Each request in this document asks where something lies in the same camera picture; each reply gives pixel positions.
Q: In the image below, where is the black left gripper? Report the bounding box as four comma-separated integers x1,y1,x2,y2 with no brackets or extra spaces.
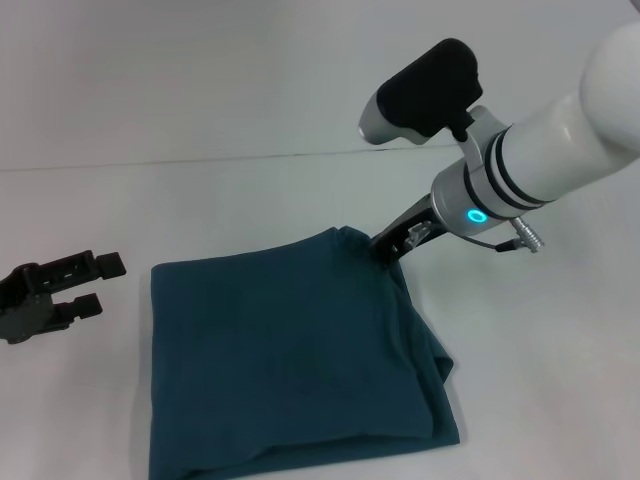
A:
0,249,128,347

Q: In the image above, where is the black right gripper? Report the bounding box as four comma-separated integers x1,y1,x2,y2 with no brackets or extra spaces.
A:
368,192,448,272

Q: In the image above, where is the teal T-shirt with FREE print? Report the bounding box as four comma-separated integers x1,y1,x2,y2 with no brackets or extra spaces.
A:
147,224,460,480

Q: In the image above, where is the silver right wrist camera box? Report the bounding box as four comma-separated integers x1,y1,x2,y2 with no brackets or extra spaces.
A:
359,37,485,147

